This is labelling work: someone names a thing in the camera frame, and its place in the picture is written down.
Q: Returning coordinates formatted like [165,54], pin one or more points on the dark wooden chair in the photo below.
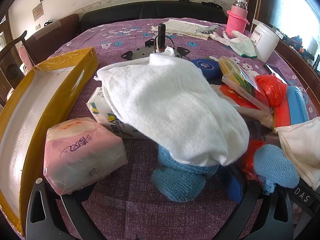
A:
[11,75]

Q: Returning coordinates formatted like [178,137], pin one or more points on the yellow cardboard box tray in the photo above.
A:
[44,98]

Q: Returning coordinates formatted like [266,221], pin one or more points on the white work gloves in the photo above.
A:
[240,43]

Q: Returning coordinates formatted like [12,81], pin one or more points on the white paper booklet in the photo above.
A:
[185,28]

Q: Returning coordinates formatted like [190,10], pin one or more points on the cream white cloth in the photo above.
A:
[300,143]

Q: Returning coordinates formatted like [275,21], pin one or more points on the red plastic bag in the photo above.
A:
[274,89]

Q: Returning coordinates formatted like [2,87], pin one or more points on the white plastic bucket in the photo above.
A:
[264,40]

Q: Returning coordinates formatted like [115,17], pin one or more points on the pink tissue pack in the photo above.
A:
[78,153]

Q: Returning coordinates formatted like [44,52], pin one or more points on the black smartphone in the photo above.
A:
[273,70]

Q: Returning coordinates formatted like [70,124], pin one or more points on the white towel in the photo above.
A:
[168,100]

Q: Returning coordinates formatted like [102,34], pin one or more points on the white red printed bag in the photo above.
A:
[243,106]

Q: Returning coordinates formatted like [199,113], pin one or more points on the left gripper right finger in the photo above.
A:
[274,220]

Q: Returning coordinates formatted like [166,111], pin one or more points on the white patterned tissue pack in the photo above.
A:
[104,115]

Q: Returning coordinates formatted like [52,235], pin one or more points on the purple floral tablecloth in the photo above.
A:
[128,205]

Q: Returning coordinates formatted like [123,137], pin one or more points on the blue cloth with red bag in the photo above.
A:
[267,164]

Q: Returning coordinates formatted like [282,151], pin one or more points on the yellow green sponge pack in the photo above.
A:
[243,83]

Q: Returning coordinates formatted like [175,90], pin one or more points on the wooden side cabinet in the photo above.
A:
[305,73]

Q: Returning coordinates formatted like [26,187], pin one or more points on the black camera stand device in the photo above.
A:
[155,45]

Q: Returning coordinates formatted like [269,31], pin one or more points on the blue microfiber cloth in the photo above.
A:
[183,183]

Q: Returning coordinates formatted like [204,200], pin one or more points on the small wall plaque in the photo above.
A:
[38,12]

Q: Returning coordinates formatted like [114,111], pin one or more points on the red and blue sponge pack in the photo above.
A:
[292,110]

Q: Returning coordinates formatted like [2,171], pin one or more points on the black leather sofa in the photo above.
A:
[211,12]

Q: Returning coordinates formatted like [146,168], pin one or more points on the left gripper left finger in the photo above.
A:
[44,220]

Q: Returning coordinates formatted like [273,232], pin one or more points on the pink thermos bottle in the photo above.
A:
[237,17]

